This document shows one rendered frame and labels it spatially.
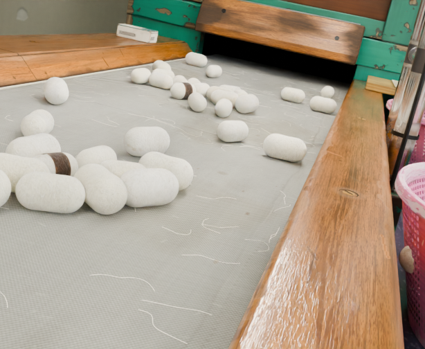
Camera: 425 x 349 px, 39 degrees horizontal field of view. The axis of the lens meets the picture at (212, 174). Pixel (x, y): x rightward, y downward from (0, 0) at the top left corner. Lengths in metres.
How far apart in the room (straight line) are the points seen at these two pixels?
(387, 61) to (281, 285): 0.95
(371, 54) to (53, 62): 0.63
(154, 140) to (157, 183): 0.10
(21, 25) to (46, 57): 1.63
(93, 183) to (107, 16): 1.86
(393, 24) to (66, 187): 0.91
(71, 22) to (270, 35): 1.22
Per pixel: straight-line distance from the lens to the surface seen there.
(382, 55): 1.15
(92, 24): 2.19
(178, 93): 0.69
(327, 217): 0.32
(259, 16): 1.13
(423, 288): 0.40
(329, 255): 0.27
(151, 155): 0.38
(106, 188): 0.31
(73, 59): 0.75
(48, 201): 0.31
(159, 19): 1.22
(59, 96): 0.55
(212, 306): 0.25
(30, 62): 0.67
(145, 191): 0.33
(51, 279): 0.26
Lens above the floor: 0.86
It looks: 16 degrees down
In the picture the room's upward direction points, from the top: 12 degrees clockwise
